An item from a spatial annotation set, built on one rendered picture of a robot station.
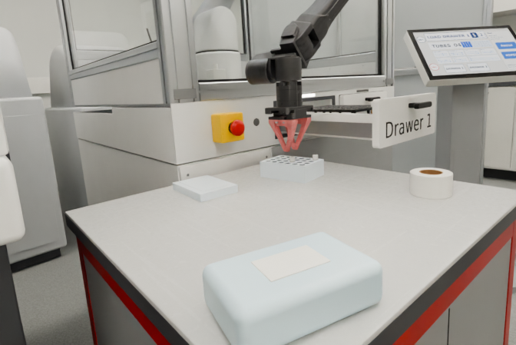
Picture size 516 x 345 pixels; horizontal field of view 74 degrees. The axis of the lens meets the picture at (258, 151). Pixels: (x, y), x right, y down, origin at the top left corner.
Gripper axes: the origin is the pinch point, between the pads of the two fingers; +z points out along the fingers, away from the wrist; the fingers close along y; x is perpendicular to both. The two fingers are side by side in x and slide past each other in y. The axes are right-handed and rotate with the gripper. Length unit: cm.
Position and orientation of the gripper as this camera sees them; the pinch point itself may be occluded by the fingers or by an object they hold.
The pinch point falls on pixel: (290, 147)
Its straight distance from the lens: 78.1
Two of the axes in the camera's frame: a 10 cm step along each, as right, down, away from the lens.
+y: -6.5, 1.6, -7.4
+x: 7.6, 0.8, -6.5
